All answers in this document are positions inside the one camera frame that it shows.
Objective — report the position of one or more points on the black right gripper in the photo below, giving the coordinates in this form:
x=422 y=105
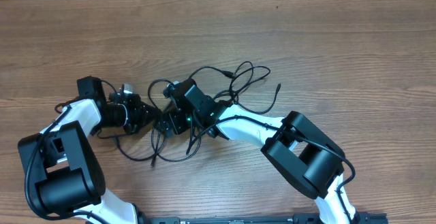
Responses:
x=174 y=116

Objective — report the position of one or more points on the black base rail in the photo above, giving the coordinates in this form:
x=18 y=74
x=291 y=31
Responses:
x=364 y=218

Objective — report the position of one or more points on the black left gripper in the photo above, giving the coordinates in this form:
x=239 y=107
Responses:
x=142 y=113

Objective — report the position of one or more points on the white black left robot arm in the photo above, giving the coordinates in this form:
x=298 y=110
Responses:
x=63 y=178

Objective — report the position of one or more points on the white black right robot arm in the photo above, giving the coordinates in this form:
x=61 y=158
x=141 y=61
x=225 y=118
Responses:
x=305 y=156

